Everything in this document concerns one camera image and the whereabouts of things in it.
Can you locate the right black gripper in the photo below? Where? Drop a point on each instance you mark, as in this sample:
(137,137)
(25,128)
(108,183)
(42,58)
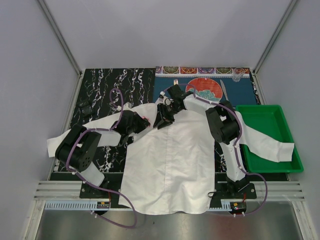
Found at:
(160,122)

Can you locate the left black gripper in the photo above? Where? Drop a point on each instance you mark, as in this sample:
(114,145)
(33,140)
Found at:
(143,124)

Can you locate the pink flower brooch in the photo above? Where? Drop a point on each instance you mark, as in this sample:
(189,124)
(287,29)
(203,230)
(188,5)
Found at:
(146,118)

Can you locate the white button-up shirt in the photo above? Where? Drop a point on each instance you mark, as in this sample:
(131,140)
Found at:
(171,169)

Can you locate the black display frame box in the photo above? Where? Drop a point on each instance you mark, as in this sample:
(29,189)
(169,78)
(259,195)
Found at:
(85,108)

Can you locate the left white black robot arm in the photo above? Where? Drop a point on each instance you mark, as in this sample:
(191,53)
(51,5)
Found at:
(78,148)

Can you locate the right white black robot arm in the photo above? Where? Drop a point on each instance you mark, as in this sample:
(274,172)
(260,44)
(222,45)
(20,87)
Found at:
(223,123)

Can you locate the silver fork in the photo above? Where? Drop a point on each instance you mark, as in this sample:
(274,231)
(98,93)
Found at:
(176,81)

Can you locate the red floral plate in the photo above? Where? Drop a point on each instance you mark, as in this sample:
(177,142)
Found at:
(206,88)

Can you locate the blue patterned placemat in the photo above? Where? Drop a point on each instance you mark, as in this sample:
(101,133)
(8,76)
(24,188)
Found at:
(243,92)

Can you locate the silver table knife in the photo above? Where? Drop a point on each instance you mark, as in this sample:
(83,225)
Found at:
(223,87)

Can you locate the clear drinking glass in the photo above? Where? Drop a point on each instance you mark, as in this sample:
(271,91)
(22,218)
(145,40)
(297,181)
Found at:
(238,73)

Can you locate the green plastic tray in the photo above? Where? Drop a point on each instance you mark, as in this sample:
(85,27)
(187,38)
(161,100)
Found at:
(266,140)

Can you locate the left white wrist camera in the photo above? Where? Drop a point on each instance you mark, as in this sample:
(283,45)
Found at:
(127,106)

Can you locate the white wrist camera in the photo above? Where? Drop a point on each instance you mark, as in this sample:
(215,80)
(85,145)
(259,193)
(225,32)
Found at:
(127,106)
(164,99)

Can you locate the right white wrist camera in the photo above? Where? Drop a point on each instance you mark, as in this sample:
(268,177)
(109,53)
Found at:
(164,99)

